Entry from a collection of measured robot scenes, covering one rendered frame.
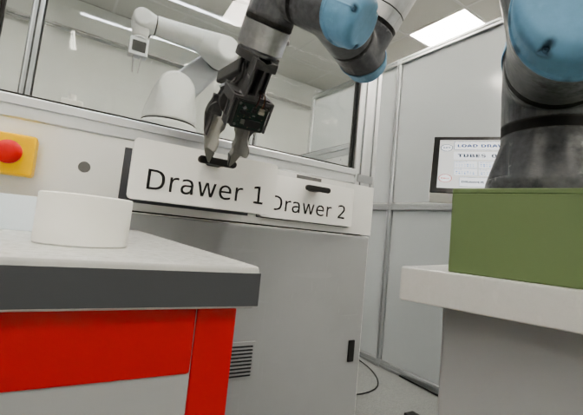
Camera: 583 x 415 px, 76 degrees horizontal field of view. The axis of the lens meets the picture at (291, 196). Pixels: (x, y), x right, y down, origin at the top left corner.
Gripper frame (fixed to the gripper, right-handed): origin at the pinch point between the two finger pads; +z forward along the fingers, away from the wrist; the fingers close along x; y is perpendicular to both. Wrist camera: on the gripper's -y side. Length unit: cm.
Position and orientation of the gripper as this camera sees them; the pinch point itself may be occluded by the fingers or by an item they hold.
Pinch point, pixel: (219, 155)
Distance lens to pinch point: 71.5
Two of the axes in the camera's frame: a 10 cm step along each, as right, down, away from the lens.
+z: -3.7, 8.3, 4.2
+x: 8.6, 1.3, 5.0
